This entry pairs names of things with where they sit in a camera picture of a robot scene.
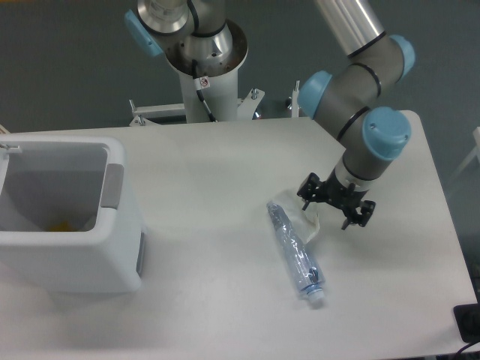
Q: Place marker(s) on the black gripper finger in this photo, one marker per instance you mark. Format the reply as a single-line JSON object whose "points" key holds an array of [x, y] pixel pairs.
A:
{"points": [[311, 190], [359, 215]]}

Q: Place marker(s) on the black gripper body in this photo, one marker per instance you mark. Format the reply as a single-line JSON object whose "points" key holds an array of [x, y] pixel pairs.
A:
{"points": [[347, 199]]}

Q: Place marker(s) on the crushed clear plastic bottle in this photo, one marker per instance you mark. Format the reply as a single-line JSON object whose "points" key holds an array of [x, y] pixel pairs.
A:
{"points": [[303, 268]]}

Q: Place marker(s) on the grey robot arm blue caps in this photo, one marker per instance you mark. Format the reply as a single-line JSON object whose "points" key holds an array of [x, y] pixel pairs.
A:
{"points": [[343, 105]]}

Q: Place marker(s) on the white plastic trash can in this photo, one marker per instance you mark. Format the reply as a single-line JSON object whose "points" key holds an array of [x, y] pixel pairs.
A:
{"points": [[70, 221]]}

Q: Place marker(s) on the black device at table corner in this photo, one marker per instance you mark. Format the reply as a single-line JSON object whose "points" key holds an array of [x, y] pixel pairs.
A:
{"points": [[467, 319]]}

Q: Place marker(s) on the white upright bracket with bolt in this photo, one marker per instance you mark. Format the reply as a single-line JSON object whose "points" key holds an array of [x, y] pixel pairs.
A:
{"points": [[292, 102]]}

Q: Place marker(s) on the white metal base frame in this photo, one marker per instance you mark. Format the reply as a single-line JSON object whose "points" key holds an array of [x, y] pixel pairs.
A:
{"points": [[175, 113]]}

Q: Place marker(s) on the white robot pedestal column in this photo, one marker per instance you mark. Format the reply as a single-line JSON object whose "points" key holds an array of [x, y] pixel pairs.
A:
{"points": [[208, 71]]}

